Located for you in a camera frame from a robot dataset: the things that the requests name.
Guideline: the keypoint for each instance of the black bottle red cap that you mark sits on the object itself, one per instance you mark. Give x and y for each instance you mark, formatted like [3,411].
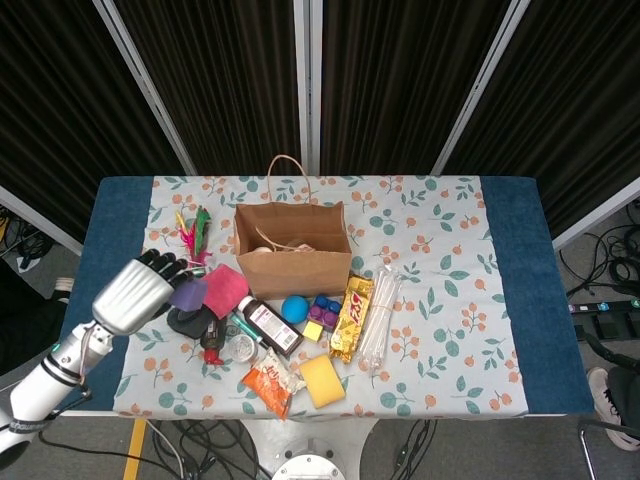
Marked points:
[212,337]

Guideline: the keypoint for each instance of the brown syrup bottle white cap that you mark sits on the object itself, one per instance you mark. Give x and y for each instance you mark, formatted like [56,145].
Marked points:
[272,327]

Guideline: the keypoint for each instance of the yellow floor tape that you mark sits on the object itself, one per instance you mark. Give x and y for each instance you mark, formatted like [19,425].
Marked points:
[135,450]

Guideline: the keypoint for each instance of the person in dark trousers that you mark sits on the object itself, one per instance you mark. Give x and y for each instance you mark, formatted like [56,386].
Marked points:
[25,310]

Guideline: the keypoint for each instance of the dark grey cloth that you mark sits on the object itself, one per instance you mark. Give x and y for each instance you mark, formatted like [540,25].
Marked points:
[187,322]

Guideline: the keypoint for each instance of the blue velvet table cover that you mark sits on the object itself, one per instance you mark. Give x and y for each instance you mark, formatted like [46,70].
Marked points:
[540,300]

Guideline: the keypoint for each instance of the blue toy brick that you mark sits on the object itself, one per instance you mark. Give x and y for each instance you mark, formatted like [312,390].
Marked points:
[330,303]

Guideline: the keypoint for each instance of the brown tape roll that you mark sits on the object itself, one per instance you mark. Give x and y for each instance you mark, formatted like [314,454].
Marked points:
[299,246]

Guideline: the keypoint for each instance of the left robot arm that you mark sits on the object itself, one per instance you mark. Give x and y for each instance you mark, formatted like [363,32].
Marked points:
[40,395]

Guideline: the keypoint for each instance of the brown paper bag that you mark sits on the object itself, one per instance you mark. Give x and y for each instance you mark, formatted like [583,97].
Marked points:
[295,275]

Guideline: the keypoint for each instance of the black pleated curtain panel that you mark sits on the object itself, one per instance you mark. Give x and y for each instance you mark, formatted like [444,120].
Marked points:
[60,100]
[225,75]
[390,75]
[575,100]

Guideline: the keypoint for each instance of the purple foam cube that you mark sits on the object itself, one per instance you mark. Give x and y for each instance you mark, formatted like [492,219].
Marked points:
[189,294]

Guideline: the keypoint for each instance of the yellow sponge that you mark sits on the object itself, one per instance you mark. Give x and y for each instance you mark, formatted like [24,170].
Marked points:
[322,382]

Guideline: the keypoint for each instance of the white sneaker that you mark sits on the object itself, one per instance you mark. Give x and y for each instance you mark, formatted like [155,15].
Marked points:
[605,400]

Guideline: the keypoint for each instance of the bundle of clear straws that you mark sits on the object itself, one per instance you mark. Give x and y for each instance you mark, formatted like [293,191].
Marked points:
[380,320]

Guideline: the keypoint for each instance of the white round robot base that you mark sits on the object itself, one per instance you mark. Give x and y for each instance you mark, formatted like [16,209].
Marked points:
[310,465]

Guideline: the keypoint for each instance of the blue ball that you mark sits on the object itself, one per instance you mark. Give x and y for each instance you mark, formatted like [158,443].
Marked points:
[295,308]

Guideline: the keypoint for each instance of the orange white snack packet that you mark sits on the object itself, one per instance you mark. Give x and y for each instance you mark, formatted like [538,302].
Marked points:
[272,385]

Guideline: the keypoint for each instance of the clear tub of paper clips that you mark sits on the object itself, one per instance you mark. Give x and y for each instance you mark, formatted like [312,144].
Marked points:
[243,347]

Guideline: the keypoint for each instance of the colourful feather shuttlecock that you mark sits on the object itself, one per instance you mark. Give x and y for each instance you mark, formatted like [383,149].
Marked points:
[197,235]

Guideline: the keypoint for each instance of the white screen frame rail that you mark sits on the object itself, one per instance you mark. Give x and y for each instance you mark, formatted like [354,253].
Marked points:
[595,222]
[40,220]

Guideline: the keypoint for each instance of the white screen frame post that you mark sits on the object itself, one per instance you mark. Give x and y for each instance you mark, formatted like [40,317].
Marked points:
[307,75]
[145,85]
[480,85]

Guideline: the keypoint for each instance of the black power strip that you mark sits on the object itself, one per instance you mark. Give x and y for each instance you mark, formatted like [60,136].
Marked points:
[605,307]

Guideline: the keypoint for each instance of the yellow cube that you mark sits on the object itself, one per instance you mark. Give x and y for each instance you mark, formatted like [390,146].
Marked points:
[313,331]

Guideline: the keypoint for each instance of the pink towel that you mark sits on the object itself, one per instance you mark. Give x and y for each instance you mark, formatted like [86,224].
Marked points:
[225,292]

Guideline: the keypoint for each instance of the metal chair frame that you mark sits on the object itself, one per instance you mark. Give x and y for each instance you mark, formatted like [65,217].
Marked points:
[587,450]

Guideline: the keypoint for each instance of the purple toy brick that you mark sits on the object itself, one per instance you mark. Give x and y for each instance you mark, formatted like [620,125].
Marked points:
[320,316]

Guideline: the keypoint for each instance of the gold wafer packet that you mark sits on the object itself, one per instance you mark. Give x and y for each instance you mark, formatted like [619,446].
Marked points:
[352,320]

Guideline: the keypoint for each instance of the green marker pen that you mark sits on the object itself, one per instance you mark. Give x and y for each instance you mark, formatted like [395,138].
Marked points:
[240,322]

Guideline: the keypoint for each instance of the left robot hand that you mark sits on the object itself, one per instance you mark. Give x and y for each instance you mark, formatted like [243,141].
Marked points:
[130,297]

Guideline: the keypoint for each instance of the floral print tablecloth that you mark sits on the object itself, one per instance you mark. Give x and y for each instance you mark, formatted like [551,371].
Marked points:
[425,350]

